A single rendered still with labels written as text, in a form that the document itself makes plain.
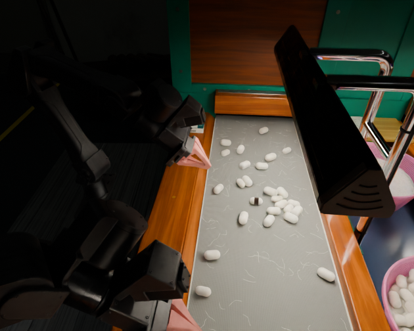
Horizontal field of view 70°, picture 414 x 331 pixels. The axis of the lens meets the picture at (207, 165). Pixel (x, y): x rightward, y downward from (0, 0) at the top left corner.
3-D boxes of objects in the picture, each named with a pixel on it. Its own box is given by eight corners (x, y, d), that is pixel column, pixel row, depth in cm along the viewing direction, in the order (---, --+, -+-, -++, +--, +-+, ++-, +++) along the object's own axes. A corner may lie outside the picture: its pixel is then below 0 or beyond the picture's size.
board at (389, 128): (309, 138, 99) (310, 134, 98) (301, 116, 111) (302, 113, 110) (413, 143, 97) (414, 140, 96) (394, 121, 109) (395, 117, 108)
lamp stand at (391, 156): (277, 258, 72) (320, 79, 45) (271, 200, 88) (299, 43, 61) (358, 264, 71) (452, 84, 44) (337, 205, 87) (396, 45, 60)
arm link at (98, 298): (127, 255, 39) (79, 230, 37) (127, 282, 34) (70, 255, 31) (97, 295, 39) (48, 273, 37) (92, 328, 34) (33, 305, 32)
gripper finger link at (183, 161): (220, 148, 74) (190, 125, 71) (218, 165, 69) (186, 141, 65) (202, 163, 78) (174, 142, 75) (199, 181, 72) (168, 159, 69)
